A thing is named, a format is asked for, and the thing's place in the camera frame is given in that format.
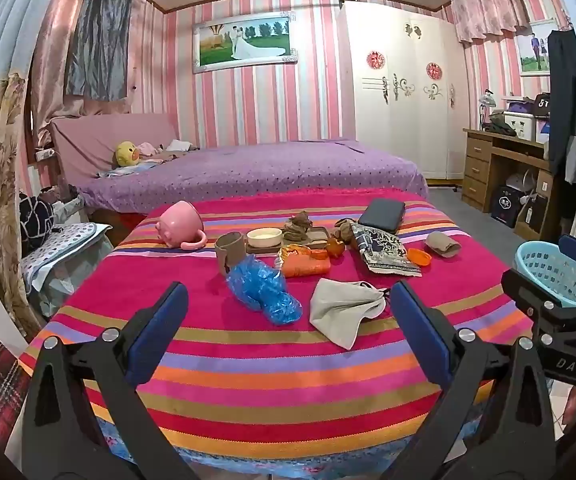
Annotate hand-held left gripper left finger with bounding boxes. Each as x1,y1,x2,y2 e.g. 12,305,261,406
20,281,203,480

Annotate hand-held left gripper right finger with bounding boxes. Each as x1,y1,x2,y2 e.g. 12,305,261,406
390,280,568,480

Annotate light blue plastic basket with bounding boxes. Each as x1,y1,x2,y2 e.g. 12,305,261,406
514,241,576,308

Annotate grey face mask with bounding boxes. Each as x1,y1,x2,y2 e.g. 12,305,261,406
309,278,393,351

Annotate tan cloth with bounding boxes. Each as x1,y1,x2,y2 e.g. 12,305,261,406
425,231,461,259

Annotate patterned cloth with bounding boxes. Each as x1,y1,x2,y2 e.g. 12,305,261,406
350,224,423,277

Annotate brown paper cup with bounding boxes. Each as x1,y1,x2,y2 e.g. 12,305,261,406
214,231,249,277

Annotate blue plastic bag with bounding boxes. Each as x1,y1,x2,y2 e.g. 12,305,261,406
226,254,303,326

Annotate orange snack bag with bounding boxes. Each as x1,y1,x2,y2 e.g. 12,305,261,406
275,243,331,279

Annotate cardboard box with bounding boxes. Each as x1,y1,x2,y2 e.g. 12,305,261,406
515,195,548,241

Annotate black box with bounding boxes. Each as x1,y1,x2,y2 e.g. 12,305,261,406
492,185,521,223

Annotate striped pink blanket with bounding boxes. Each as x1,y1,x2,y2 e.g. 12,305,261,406
18,187,533,466

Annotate white fan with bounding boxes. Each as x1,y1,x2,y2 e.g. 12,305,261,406
508,170,538,196

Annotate pink ceramic cup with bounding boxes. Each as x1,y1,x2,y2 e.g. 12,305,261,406
155,200,207,251

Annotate black notebook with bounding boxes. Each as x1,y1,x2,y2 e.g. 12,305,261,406
358,198,407,233

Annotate brown crumpled cloth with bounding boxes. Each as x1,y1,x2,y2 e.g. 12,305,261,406
330,218,361,247
283,211,313,243

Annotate dotted cushion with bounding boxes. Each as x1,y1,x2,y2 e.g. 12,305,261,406
20,222,114,318

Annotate wooden desk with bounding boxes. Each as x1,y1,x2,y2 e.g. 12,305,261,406
462,127,553,241

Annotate brown rectangular tray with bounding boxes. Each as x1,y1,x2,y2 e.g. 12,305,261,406
245,225,329,256

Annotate white bowl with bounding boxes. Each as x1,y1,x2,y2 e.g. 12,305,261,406
246,228,283,250

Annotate white storage box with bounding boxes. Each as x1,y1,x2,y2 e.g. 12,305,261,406
505,110,538,141

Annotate green cloth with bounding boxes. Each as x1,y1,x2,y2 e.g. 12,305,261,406
488,115,518,137

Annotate dark hanging clothes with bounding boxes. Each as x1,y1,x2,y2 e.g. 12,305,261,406
545,27,576,186

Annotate black patterned bag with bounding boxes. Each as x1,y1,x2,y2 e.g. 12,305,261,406
18,192,56,256

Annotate light blue cloth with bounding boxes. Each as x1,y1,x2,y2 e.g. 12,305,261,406
98,160,163,178

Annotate red plaid cloth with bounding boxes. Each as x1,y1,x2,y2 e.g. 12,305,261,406
0,335,34,446

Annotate yellow duck plush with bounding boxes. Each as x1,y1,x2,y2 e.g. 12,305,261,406
113,141,141,168

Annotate blue floral tablecloth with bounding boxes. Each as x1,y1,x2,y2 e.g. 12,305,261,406
93,400,498,480

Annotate bed with purple bedspread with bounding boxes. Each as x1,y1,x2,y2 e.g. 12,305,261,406
75,139,429,216

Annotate pink covered headboard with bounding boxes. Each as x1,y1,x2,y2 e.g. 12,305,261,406
49,112,179,181

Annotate white wardrobe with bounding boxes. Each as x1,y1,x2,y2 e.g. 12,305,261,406
340,0,466,181

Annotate pink floral short curtain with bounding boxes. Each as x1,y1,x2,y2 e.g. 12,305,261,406
448,0,531,45

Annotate pink shiny curtain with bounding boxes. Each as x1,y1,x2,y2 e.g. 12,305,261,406
28,0,94,146

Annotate grey hanging cloth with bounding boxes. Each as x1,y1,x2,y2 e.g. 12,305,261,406
64,0,133,102

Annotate framed wedding photo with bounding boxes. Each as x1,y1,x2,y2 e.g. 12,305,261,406
191,11,299,74

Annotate light blue curtain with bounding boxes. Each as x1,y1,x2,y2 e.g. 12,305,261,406
0,0,74,106

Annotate wall poster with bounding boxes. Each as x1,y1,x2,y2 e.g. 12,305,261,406
518,20,558,77

